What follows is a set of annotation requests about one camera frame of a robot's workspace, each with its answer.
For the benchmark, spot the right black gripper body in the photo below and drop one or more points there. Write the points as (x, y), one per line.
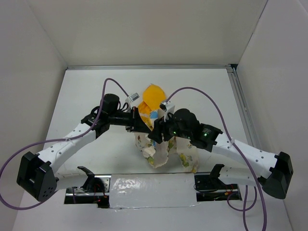
(171, 129)

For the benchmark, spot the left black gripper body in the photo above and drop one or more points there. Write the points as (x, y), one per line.
(128, 119)

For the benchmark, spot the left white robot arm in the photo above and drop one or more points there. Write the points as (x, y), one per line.
(38, 173)

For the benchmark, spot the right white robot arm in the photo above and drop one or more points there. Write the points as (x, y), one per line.
(272, 171)

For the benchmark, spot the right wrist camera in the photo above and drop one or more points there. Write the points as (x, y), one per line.
(168, 108)

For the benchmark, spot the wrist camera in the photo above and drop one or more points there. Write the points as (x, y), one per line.
(168, 108)
(133, 97)

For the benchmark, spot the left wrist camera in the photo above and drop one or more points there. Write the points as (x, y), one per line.
(133, 97)

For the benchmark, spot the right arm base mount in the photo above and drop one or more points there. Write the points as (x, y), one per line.
(209, 188)

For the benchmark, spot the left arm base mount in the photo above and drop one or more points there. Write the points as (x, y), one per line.
(94, 189)

